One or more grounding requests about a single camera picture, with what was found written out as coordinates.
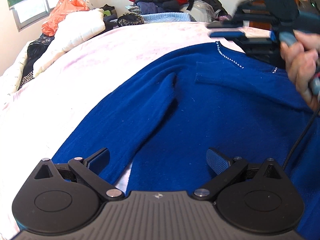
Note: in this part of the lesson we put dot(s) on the window with grey frame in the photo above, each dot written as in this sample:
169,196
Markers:
28,12

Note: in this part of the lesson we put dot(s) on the person's right hand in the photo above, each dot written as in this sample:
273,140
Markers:
300,64

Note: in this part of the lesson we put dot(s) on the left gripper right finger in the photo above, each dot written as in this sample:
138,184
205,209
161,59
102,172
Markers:
228,171

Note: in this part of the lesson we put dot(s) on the clear plastic bag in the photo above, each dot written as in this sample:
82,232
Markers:
201,11

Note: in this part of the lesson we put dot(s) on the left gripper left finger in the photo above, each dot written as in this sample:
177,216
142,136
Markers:
87,169

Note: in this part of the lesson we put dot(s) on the orange plastic bag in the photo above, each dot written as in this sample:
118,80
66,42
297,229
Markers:
59,13

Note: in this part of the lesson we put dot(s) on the pink floral bed blanket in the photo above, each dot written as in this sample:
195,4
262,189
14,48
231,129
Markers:
45,112

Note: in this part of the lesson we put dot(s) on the blue embroidered sweater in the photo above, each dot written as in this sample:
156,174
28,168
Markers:
162,121

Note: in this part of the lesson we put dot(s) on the black patterned garment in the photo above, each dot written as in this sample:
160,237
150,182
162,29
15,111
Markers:
34,51

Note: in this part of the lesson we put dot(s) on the light blue towel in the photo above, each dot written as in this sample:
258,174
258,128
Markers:
136,19

